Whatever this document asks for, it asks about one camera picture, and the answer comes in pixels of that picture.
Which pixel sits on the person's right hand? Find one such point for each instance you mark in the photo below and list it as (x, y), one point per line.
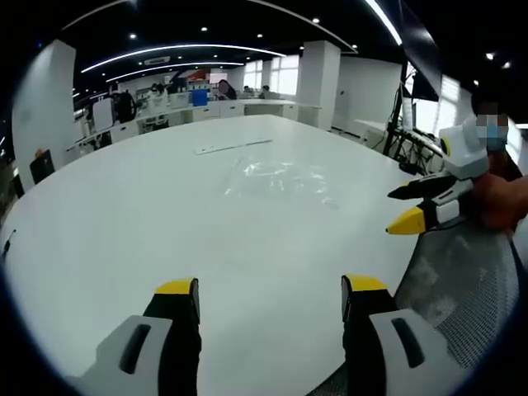
(501, 202)

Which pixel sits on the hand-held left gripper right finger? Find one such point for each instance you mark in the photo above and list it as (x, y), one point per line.
(383, 346)

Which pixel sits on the long white strip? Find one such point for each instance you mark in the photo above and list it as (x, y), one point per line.
(231, 146)

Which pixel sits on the grey mesh chair back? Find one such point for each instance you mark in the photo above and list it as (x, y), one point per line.
(462, 280)

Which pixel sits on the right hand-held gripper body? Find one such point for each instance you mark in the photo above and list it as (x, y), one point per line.
(464, 156)

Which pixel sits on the black softbox panel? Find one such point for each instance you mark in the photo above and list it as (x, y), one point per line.
(420, 62)

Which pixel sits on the curved ceiling light strip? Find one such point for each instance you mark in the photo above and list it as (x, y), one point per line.
(181, 48)

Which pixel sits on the white chair back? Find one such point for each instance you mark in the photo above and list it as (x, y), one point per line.
(102, 115)

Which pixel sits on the black backpack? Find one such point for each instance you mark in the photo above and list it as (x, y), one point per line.
(124, 106)

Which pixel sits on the row of white office desks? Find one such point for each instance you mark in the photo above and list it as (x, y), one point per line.
(231, 109)

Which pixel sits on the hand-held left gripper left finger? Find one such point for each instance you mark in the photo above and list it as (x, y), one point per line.
(140, 350)

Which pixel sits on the clear food packaging bag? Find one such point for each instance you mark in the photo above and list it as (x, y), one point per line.
(280, 172)
(284, 196)

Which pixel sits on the black light stand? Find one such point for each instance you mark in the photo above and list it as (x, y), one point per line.
(397, 111)

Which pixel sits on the blue box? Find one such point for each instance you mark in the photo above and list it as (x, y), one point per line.
(199, 98)

